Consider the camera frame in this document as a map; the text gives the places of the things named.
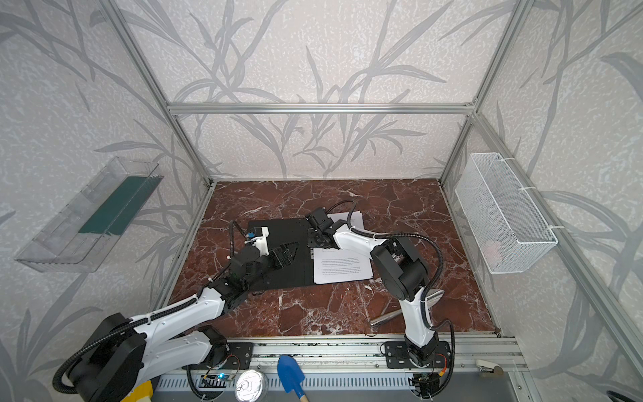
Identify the silver round can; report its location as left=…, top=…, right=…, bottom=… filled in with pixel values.
left=234, top=370, right=269, bottom=402

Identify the aluminium frame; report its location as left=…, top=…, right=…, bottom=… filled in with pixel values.
left=99, top=1, right=642, bottom=375

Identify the green circuit board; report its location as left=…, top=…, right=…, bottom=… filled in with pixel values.
left=197, top=372, right=237, bottom=390

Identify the white wire basket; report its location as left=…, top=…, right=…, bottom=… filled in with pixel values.
left=455, top=152, right=558, bottom=275

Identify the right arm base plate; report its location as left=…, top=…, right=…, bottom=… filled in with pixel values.
left=380, top=341, right=452, bottom=370

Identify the blue trowel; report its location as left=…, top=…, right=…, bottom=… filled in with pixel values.
left=277, top=355, right=309, bottom=402

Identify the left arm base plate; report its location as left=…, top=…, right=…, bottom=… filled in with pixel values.
left=215, top=343, right=255, bottom=371

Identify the teal folder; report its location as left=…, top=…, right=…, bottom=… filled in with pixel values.
left=229, top=212, right=347, bottom=291

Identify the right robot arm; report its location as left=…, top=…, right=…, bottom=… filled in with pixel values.
left=306, top=208, right=445, bottom=368

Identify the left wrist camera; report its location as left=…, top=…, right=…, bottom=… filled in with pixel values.
left=245, top=226, right=270, bottom=256

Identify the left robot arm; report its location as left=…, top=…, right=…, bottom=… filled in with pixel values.
left=52, top=242, right=300, bottom=401

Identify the clear plastic wall tray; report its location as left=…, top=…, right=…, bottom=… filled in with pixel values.
left=15, top=157, right=164, bottom=273

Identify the yellow black glove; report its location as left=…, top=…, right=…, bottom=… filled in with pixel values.
left=122, top=381, right=153, bottom=402

